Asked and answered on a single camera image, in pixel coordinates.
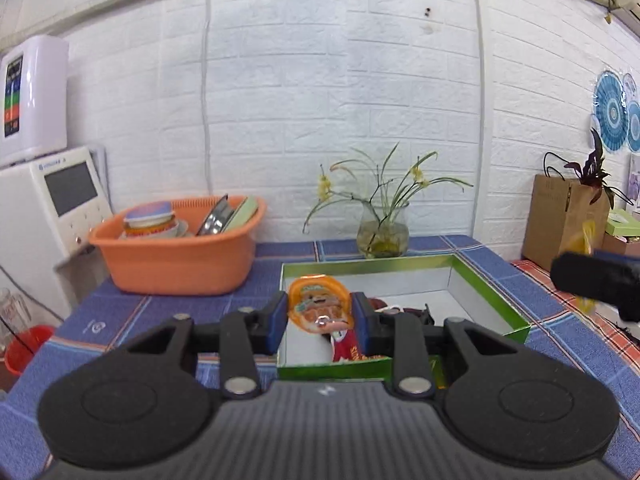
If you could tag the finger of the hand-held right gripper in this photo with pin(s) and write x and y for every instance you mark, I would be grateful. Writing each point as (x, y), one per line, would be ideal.
(590, 275)

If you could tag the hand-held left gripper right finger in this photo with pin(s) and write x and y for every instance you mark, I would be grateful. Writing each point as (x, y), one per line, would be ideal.
(361, 324)

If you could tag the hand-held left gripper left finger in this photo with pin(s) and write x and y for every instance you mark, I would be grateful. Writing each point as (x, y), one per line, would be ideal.
(278, 322)

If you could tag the yellow snack packet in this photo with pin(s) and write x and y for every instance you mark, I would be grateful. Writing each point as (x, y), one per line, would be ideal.
(584, 237)

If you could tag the orange cartoon snack packet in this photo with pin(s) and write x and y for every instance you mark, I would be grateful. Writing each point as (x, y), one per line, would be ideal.
(316, 305)

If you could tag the green cardboard box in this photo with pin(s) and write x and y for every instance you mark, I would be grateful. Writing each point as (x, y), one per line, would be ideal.
(482, 286)

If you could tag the red snack packet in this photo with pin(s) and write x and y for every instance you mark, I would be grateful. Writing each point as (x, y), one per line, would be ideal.
(350, 349)

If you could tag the dark snack packet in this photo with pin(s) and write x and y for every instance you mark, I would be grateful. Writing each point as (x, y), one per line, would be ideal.
(412, 312)

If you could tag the red checked tablecloth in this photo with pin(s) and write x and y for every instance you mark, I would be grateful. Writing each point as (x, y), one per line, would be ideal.
(600, 332)

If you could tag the brown paper bag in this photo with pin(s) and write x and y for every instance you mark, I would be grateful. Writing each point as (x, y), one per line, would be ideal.
(555, 225)

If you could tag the green and white box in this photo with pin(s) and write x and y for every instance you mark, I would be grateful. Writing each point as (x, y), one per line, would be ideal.
(622, 222)

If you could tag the glass vase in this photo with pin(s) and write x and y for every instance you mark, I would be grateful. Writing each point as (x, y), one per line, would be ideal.
(382, 237)

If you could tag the purple leaf plant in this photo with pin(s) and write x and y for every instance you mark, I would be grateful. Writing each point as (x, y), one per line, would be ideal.
(595, 170)

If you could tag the green plate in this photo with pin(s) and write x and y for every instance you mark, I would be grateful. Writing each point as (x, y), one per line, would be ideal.
(244, 215)

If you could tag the steel plate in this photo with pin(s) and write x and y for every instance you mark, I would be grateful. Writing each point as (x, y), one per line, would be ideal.
(216, 217)

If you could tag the orange plastic basin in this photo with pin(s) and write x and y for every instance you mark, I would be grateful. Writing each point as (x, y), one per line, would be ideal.
(170, 265)

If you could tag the yellow flower plant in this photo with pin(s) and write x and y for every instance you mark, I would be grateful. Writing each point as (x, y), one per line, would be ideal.
(385, 180)

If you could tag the blue paper fan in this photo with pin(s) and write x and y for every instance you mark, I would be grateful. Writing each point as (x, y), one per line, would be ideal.
(611, 110)
(634, 120)

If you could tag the stack of patterned bowls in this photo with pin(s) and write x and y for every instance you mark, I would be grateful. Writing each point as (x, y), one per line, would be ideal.
(149, 217)

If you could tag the blue checked tablecloth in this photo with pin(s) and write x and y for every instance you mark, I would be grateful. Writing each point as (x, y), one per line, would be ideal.
(95, 322)

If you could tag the red bucket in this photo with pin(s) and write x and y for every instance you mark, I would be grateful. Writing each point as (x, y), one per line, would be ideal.
(25, 347)

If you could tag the white appliance with screen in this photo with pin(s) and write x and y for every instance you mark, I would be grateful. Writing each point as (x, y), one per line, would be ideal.
(35, 230)

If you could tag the glass jar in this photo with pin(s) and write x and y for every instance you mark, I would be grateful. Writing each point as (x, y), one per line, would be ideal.
(11, 315)

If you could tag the white water purifier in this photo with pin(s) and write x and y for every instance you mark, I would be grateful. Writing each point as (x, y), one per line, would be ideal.
(35, 105)

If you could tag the white wall pipe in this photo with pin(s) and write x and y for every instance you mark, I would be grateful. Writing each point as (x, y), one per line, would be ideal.
(481, 110)

